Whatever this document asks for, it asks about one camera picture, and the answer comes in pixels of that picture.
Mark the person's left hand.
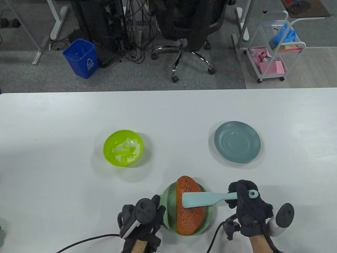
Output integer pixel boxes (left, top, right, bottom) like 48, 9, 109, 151
117, 194, 166, 253

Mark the person's right hand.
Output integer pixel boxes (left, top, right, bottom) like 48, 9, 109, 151
225, 180, 273, 237

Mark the light green plate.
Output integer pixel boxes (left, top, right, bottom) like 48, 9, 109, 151
160, 181, 214, 236

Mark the orange-brown bread slice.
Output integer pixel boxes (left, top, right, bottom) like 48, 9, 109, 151
176, 175, 205, 236

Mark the light teal dessert spatula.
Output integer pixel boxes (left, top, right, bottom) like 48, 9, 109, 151
182, 190, 259, 208

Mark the white salad dressing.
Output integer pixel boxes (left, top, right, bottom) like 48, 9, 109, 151
113, 138, 140, 162

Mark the person's right forearm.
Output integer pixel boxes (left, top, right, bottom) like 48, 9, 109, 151
249, 235, 271, 253

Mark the person's left forearm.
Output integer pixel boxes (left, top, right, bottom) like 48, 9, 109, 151
132, 240, 148, 253

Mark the black left hand controller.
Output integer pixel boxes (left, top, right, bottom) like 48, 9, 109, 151
119, 198, 156, 239

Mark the black hand controller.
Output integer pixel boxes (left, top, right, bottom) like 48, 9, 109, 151
267, 203, 295, 236
119, 198, 156, 239

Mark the black right hand controller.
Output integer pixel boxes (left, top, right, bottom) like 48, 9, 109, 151
267, 203, 295, 236

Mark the blue-grey plate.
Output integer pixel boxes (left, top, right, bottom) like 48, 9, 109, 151
214, 121, 261, 163

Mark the lime green plastic bowl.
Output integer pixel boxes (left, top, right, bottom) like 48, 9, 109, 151
103, 129, 144, 166

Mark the pink box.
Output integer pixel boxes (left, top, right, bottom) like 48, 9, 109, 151
259, 61, 285, 75

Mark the white rolling cart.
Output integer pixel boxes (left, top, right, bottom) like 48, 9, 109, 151
246, 11, 306, 83

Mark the blue plastic bag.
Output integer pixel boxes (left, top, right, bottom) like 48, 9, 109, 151
270, 23, 297, 49

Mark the blue trash bin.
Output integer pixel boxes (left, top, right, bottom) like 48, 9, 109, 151
62, 39, 99, 79

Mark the white desk leg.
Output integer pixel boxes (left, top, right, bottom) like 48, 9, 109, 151
50, 0, 69, 40
235, 0, 250, 42

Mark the black office chair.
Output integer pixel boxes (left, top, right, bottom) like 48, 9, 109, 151
151, 0, 236, 82

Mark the black device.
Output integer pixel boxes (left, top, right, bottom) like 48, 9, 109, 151
287, 2, 310, 14

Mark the brown side table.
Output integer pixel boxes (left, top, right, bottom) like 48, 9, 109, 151
280, 0, 331, 19

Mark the black computer tower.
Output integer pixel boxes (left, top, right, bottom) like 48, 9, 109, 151
71, 0, 124, 68

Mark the black power strip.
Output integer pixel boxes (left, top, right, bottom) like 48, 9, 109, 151
0, 17, 21, 28

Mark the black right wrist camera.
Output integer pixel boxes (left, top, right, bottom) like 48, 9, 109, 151
223, 220, 241, 240

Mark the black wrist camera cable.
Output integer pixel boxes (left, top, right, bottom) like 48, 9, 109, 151
207, 215, 237, 253

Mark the black left glove cable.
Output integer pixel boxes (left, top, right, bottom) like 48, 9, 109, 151
55, 234, 121, 253

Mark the bundle of black cables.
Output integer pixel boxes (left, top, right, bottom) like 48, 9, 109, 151
116, 0, 161, 64

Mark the aluminium frame leg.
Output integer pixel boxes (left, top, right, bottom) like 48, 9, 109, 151
8, 0, 50, 65

